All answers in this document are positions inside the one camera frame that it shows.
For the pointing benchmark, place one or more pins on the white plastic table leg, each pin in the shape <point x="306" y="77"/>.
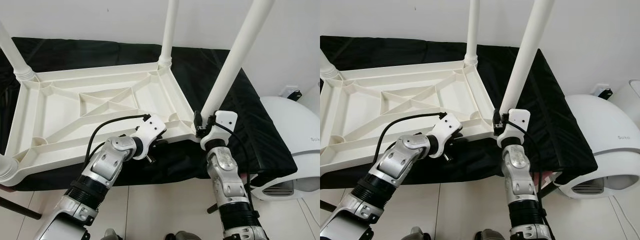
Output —
<point x="237" y="55"/>
<point x="527" y="50"/>
<point x="17" y="60"/>
<point x="472" y="30"/>
<point x="329" y="70"/>
<point x="168" y="30"/>
<point x="7" y="169"/>

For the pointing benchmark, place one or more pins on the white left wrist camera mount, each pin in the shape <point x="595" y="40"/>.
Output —
<point x="152" y="127"/>
<point x="447" y="125"/>

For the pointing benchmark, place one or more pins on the black power plug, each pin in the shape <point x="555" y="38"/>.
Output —
<point x="295" y="94"/>
<point x="605" y="93"/>

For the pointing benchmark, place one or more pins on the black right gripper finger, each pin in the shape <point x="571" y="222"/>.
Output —
<point x="197" y="121"/>
<point x="495" y="120"/>

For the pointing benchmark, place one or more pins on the white dome litter box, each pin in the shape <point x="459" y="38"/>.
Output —
<point x="295" y="130"/>
<point x="610" y="127"/>

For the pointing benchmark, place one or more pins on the black metal table leg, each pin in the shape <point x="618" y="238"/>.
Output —
<point x="20" y="208"/>
<point x="213" y="208"/>
<point x="549" y="191"/>
<point x="327" y="205"/>

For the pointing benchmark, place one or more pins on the white plastic table top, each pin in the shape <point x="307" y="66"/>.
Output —
<point x="35" y="120"/>
<point x="345" y="117"/>

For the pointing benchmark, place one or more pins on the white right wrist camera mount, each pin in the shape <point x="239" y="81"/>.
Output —
<point x="516" y="120"/>
<point x="222" y="122"/>

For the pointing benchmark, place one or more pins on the pink cloth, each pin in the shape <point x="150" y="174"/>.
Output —
<point x="7" y="186"/>
<point x="542" y="178"/>
<point x="244" y="177"/>

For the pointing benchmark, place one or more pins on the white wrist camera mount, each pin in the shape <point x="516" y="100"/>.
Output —
<point x="516" y="120"/>
<point x="222" y="122"/>
<point x="447" y="125"/>
<point x="152" y="127"/>

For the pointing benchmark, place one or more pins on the white wall socket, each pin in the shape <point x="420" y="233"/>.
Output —
<point x="598" y="89"/>
<point x="287" y="90"/>

